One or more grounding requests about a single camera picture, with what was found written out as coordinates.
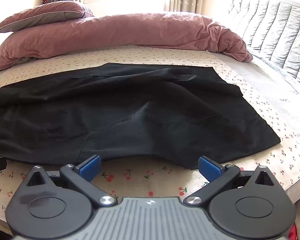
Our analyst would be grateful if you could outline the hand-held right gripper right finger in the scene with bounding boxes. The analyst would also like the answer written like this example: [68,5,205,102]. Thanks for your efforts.
[184,155,276,207]

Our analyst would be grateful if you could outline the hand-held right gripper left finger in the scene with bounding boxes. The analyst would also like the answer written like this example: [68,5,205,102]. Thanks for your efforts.
[22,155,117,207]

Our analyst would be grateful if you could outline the black pants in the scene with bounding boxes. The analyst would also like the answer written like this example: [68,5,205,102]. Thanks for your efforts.
[0,62,281,170]

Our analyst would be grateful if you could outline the cherry print bedsheet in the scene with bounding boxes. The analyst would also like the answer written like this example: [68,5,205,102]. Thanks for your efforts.
[0,44,300,220]

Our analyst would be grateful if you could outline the red cloth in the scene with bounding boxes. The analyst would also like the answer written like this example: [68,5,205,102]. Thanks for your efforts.
[288,224,299,240]

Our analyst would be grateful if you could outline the grey bedsheet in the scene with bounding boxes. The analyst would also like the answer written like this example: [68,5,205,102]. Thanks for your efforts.
[221,49,300,120]

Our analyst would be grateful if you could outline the pink duvet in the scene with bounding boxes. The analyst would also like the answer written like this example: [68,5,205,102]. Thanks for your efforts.
[0,12,254,74]

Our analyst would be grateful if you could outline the grey quilted headboard cover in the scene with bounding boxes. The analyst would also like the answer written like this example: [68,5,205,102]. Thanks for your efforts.
[226,0,300,90]

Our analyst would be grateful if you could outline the pink pillow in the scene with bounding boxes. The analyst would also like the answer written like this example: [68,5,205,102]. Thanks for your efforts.
[0,1,95,33]

